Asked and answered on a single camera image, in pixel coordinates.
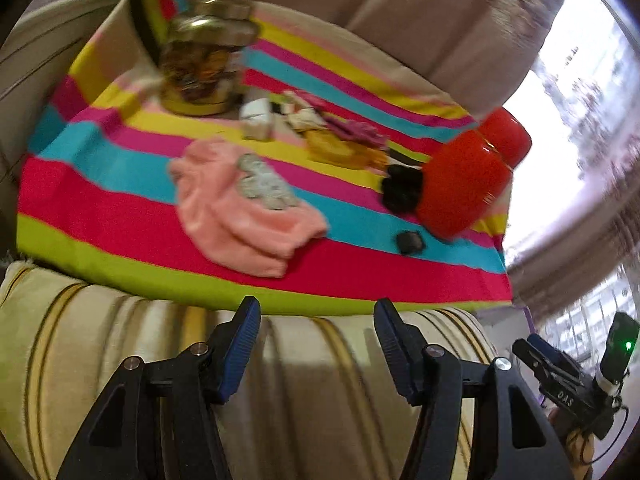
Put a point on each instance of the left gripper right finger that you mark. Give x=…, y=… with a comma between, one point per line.
x=512, y=437

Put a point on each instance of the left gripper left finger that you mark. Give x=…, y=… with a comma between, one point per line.
x=156, y=420

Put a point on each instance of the pink fluffy cloth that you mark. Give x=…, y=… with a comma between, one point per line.
x=238, y=211

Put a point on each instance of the magenta knitted cloth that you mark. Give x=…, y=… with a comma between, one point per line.
x=358, y=132

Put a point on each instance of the right hand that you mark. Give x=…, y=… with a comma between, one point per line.
x=577, y=441

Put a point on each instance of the black tracker with green light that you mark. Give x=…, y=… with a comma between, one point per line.
x=622, y=338

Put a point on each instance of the beige striped sofa cushion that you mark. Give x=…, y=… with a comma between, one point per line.
x=316, y=400

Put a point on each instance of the small black object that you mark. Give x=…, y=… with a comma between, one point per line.
x=409, y=243

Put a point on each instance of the red plastic canister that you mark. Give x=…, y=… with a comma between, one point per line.
x=466, y=176

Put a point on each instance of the black fluffy pompom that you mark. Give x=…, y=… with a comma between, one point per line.
x=401, y=189

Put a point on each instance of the striped colourful table cloth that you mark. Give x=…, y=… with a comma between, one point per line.
x=96, y=200

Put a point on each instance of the orange yellow cloth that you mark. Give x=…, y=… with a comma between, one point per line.
x=324, y=146

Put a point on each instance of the white tissue pack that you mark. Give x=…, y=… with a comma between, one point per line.
x=256, y=119

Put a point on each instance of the floral patterned small cloth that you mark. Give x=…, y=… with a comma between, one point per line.
x=302, y=117

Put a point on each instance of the glass jar with gold lid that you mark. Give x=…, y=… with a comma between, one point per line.
x=202, y=60

